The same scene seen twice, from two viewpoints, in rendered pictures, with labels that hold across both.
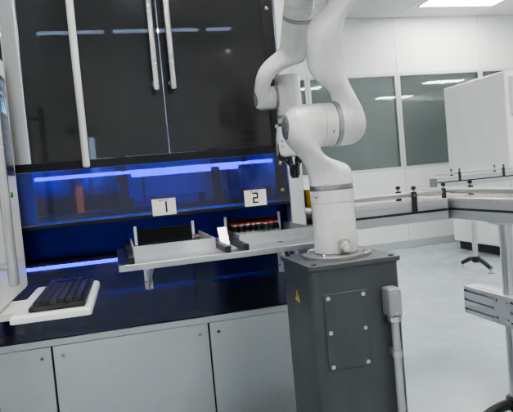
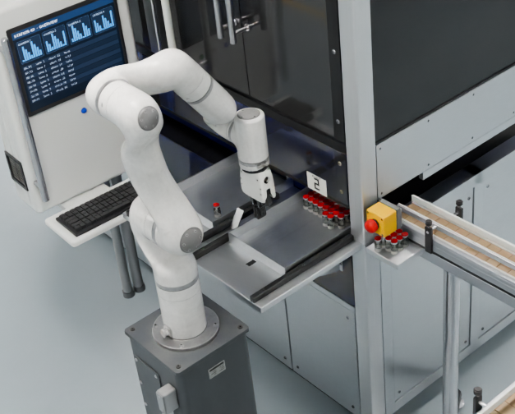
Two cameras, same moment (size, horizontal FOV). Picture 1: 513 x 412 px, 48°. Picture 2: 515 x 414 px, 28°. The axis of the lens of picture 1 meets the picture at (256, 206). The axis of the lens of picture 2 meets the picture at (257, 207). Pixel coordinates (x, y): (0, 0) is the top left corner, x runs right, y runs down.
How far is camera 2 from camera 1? 3.03 m
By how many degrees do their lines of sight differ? 70
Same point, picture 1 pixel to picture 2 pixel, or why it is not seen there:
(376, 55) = not seen: outside the picture
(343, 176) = (160, 280)
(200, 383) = (278, 309)
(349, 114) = (158, 236)
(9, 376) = not seen: hidden behind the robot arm
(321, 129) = (142, 233)
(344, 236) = (166, 323)
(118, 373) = not seen: hidden behind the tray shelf
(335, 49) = (133, 178)
